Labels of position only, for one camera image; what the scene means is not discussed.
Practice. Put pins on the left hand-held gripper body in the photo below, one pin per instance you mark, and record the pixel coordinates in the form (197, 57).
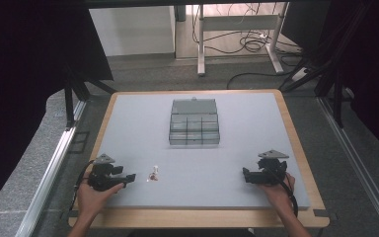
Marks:
(102, 173)

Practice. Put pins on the black metal stand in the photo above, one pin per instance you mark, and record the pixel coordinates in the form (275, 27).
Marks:
(335, 85)
(74, 89)

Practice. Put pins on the white power strip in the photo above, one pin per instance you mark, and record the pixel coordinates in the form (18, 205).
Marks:
(299, 74)

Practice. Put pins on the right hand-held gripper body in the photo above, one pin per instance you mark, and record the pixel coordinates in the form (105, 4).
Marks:
(272, 171)

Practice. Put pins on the person's left hand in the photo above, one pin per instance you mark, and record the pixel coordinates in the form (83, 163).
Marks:
(92, 199)

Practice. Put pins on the person's right hand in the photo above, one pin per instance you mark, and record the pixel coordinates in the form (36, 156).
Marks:
(280, 196)

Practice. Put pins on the clear plastic compartment box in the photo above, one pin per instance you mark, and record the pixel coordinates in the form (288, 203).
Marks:
(194, 126)

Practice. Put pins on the aluminium rail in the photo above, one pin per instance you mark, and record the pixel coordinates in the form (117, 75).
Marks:
(51, 171)
(358, 164)

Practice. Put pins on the white desk frame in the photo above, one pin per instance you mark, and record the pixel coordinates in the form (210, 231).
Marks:
(240, 23)

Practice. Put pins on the grey table mat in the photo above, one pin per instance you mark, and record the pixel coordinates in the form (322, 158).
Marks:
(204, 171)

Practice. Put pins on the white cabinet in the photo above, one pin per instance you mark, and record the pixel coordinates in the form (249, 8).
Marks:
(135, 31)

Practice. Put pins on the wooden table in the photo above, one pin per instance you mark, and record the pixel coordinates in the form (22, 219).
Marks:
(184, 218)

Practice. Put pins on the black curtain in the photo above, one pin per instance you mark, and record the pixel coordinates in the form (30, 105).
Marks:
(23, 82)
(371, 65)

